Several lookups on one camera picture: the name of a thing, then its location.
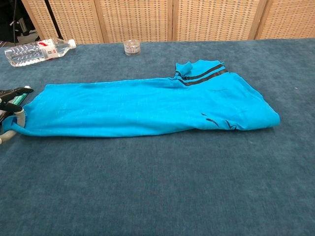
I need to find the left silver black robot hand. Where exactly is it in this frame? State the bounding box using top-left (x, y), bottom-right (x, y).
top-left (0, 86), bottom-right (34, 146)

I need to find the blue printed t-shirt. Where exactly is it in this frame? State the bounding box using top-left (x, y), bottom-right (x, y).
top-left (1, 59), bottom-right (281, 138)

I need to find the green and white marker pen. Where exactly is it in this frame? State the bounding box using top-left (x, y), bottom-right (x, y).
top-left (11, 85), bottom-right (32, 107)

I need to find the clear plastic water bottle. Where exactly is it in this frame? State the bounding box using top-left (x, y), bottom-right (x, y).
top-left (4, 38), bottom-right (76, 67)

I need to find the black tripod stand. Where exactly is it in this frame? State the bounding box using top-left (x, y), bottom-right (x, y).
top-left (43, 0), bottom-right (64, 41)

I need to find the small clear round jar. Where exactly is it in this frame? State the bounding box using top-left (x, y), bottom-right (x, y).
top-left (124, 39), bottom-right (141, 57)

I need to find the woven rattan folding screen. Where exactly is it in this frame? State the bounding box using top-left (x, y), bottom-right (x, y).
top-left (21, 0), bottom-right (315, 44)

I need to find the blue carpet table cover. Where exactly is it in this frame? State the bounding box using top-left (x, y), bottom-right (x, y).
top-left (0, 38), bottom-right (315, 236)

